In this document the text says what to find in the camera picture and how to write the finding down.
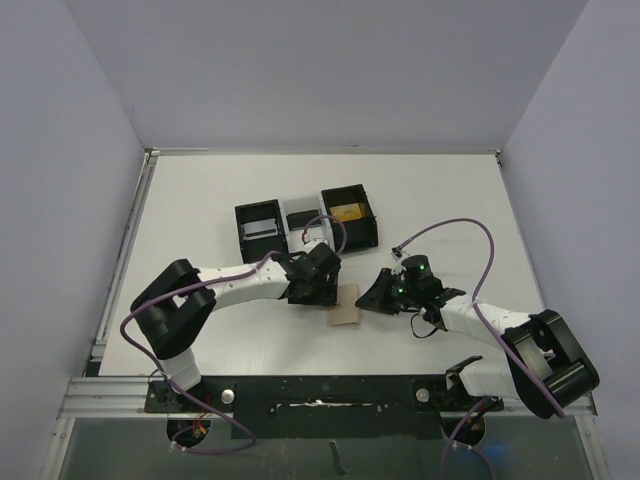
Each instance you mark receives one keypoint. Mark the black left tray compartment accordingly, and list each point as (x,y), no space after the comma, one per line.
(255,249)

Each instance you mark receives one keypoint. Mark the white middle tray compartment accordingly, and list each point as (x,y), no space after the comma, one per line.
(319,230)

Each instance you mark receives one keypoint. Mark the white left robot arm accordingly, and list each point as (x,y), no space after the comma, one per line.
(167,317)

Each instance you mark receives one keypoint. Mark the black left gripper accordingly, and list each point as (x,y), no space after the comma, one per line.
(324,297)

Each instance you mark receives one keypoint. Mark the front aluminium rail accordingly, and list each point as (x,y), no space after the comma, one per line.
(106,398)

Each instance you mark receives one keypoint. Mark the aluminium table edge rail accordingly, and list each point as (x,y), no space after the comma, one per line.
(126,245)

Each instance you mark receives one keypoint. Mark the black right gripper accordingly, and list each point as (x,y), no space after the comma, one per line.
(391,293)

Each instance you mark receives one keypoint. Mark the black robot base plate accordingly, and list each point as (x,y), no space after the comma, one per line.
(320,407)

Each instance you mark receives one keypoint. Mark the black card in tray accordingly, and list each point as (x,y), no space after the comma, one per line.
(298,220)

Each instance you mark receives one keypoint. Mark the silver card in tray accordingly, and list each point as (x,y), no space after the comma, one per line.
(259,229)

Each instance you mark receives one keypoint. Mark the gold credit card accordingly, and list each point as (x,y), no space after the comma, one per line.
(350,212)

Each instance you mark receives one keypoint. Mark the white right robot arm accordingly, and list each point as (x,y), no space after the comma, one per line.
(546,368)

